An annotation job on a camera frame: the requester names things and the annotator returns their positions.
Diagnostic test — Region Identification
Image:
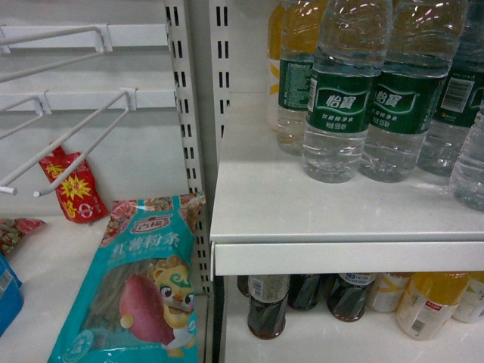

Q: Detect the white upper shelf board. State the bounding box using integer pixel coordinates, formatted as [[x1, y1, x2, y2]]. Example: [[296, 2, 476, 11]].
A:
[[210, 93, 483, 277]]

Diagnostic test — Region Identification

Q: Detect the white slotted shelf upright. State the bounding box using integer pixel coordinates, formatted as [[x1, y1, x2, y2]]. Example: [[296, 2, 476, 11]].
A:
[[165, 1, 224, 362]]

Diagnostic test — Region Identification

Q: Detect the water bottle rear text label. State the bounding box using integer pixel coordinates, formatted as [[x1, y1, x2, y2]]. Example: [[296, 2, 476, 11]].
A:
[[277, 1, 327, 155]]

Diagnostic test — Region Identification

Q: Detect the white yellow bottle lower shelf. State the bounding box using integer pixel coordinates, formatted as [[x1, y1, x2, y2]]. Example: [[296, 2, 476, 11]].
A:
[[367, 272, 412, 313]]

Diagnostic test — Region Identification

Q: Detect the water bottle centre green label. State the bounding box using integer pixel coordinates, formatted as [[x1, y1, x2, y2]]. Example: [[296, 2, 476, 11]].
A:
[[302, 1, 392, 183]]

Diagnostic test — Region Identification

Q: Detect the water bottle green label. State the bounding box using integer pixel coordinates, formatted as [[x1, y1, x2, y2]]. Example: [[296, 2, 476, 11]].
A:
[[302, 1, 392, 183], [359, 1, 468, 183]]

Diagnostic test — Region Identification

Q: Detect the yellow drink bottle lower shelf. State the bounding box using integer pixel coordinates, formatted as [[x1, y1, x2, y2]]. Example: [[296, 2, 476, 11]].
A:
[[396, 271, 470, 340]]

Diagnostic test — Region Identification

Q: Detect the water bottle at shelf edge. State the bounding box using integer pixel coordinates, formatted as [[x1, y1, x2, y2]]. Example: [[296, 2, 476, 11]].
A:
[[449, 101, 483, 212]]

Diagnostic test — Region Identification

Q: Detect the water bottle barcode right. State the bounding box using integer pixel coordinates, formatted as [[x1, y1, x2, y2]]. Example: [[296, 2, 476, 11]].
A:
[[417, 1, 483, 177]]

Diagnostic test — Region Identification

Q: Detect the dark tea bottle front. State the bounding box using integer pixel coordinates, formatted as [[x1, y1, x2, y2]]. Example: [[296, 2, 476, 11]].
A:
[[247, 275, 290, 340]]

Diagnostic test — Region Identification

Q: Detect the dark tea bottle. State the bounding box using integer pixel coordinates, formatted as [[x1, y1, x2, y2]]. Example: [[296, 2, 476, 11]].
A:
[[288, 274, 322, 311], [327, 272, 377, 322], [247, 275, 290, 340]]

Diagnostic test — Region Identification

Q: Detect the dark tea bottle rear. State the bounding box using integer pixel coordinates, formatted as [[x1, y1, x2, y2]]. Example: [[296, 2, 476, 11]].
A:
[[288, 274, 322, 311]]

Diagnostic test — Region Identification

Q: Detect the white peg hook right lower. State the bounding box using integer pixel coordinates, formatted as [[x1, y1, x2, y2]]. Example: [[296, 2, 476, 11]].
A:
[[0, 87, 138, 198]]

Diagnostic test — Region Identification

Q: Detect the white peg hook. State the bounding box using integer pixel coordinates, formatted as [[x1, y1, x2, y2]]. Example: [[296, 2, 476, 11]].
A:
[[1, 25, 113, 83], [0, 87, 138, 198]]

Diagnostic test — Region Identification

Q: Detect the dark tea bottle middle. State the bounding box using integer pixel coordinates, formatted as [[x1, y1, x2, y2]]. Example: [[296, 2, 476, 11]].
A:
[[327, 272, 377, 322]]

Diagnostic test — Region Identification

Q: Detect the teal sweet potato noodle bag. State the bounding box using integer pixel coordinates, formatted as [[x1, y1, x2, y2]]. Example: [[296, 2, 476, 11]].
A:
[[49, 193, 205, 362]]

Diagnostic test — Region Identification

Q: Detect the red sauce spout pouch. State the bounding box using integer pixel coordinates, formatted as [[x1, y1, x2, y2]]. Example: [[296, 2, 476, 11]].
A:
[[39, 147, 108, 224]]

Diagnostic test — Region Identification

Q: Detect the yellow vitamin drink bottle left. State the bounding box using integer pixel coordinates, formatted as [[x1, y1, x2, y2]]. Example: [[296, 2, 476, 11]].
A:
[[265, 1, 285, 131]]

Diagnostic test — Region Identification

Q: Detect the white peg hook right upper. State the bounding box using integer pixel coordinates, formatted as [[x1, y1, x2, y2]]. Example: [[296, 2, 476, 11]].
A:
[[1, 25, 113, 83]]

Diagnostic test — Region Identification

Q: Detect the floral packet left edge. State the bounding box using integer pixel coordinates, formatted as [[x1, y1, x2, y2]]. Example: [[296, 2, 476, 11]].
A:
[[1, 218, 45, 256]]

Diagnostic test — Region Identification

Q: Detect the blue spice box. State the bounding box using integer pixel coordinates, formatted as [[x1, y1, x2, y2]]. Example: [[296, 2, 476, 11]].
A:
[[0, 255, 24, 334]]

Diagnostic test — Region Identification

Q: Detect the white hook rail lower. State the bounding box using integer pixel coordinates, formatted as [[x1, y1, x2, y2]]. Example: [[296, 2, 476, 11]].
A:
[[1, 88, 176, 113]]

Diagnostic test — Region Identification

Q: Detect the white hook rail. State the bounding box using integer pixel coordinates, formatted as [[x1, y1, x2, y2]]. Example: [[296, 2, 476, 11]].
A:
[[1, 24, 169, 52], [1, 88, 176, 113]]

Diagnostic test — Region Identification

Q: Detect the white hook rail upper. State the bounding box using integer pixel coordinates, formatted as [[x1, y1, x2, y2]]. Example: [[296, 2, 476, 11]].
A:
[[1, 24, 169, 52]]

